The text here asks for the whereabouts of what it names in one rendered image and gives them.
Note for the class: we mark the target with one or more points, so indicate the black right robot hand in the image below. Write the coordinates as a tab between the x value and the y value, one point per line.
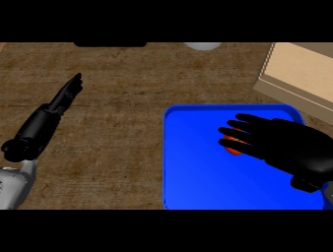
294	144

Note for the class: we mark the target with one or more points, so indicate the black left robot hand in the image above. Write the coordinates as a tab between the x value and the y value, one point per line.
40	128

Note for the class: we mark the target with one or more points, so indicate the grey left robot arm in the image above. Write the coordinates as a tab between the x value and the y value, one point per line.
3	188

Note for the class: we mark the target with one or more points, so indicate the red tomato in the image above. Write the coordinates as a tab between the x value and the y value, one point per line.
232	147

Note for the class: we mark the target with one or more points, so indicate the blue tray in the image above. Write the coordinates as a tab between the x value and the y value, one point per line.
211	164

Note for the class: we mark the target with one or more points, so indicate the cardboard box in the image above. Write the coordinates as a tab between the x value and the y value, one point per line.
309	75

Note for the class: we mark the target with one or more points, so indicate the black appliance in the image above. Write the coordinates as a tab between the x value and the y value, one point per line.
109	44

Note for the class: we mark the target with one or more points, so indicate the white round object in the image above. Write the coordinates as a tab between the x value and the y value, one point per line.
202	45

